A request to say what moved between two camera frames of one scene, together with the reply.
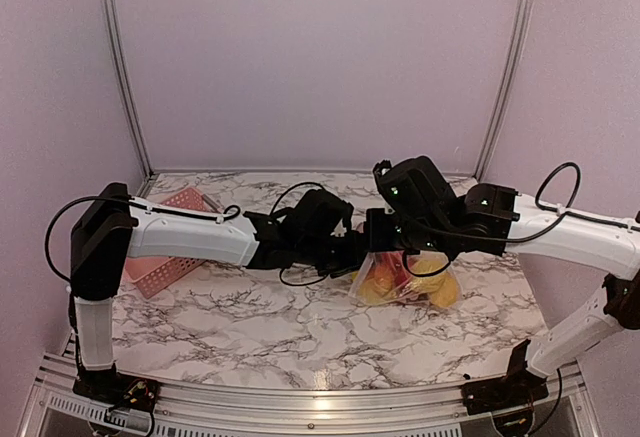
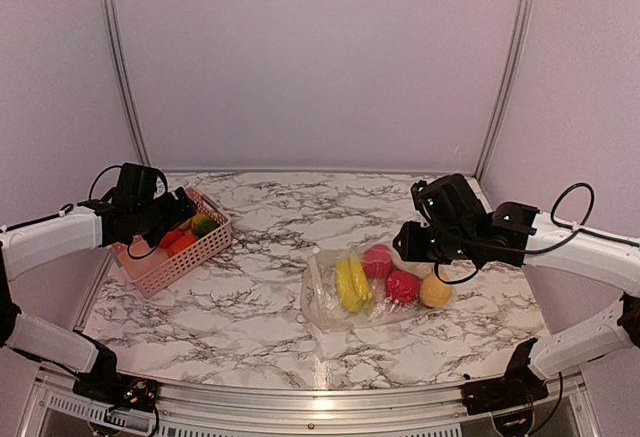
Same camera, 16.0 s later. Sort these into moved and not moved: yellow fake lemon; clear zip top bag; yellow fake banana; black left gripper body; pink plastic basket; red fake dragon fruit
Moved: red fake dragon fruit; clear zip top bag; black left gripper body; yellow fake lemon; yellow fake banana
Not moved: pink plastic basket
